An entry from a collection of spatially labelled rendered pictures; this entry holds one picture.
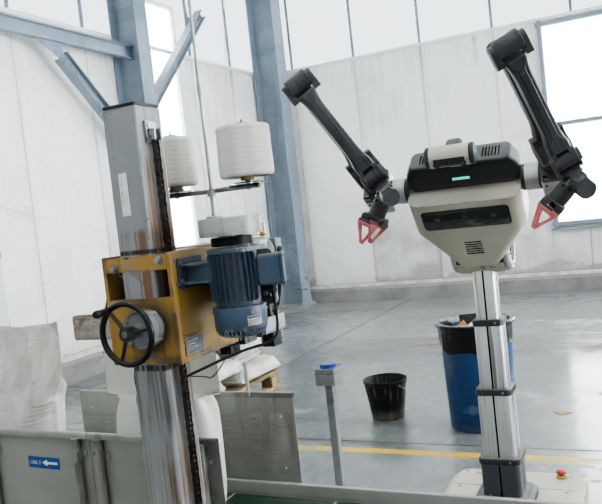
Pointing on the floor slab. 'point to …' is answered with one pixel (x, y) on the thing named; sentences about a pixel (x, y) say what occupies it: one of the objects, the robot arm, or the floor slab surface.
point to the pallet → (261, 381)
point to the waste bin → (465, 368)
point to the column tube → (165, 420)
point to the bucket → (386, 395)
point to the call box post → (335, 435)
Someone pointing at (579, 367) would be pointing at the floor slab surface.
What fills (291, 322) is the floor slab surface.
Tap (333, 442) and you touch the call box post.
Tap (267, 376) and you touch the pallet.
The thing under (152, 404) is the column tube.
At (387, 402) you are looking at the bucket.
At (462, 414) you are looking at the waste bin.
